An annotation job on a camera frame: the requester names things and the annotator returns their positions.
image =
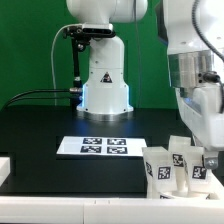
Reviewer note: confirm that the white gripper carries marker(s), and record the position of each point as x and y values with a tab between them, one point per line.
200	111

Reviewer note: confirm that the white round stool seat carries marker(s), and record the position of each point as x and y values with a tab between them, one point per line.
186	193

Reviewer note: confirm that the white marker sheet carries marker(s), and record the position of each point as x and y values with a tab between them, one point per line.
101	146

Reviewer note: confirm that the black camera stand pole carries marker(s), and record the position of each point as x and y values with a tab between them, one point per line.
78	46

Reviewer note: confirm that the black camera on stand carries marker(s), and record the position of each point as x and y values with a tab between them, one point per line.
79	31

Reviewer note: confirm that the white front rail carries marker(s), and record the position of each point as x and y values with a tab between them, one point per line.
109	211

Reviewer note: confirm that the white left rail block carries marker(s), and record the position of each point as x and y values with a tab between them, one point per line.
4	169

